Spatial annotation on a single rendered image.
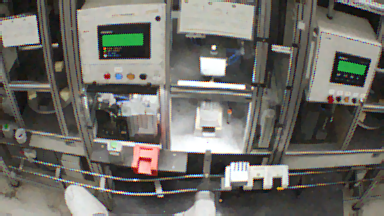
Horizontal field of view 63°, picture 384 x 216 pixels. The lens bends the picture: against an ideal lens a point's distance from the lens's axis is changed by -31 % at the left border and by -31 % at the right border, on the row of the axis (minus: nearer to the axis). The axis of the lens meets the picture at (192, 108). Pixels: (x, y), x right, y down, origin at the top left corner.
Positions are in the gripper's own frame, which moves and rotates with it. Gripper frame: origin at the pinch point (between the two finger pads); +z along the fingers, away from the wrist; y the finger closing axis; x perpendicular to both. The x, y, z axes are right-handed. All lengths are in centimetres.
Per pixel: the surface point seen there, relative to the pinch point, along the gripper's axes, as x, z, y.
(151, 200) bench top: 29, 0, -44
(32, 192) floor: 152, 21, -112
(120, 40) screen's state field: 40, 18, 53
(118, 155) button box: 44.8, 7.9, -13.6
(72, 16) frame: 65, 21, 67
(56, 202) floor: 123, 17, -112
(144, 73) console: 29.4, 20.3, 31.5
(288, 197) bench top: -53, 3, -44
